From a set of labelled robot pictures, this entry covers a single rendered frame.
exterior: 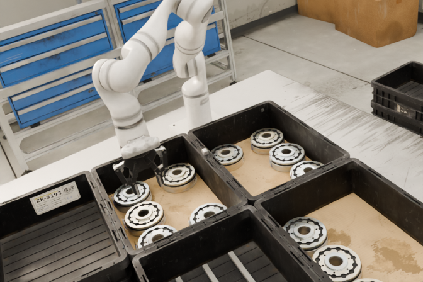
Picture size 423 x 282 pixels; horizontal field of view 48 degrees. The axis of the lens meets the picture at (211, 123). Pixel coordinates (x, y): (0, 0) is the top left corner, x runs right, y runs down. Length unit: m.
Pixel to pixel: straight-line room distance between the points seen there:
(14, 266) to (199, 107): 0.78
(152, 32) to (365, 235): 0.68
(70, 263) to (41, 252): 0.11
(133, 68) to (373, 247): 0.66
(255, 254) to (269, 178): 0.28
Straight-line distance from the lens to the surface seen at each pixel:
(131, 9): 3.19
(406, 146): 1.70
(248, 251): 1.15
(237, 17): 4.70
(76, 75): 3.16
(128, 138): 1.11
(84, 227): 1.36
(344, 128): 1.79
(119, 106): 1.08
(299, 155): 1.38
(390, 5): 4.13
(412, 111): 2.24
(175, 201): 1.33
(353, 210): 1.24
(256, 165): 1.40
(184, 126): 1.83
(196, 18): 1.22
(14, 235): 1.44
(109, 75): 1.04
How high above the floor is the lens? 1.66
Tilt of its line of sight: 30 degrees down
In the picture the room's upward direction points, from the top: 11 degrees counter-clockwise
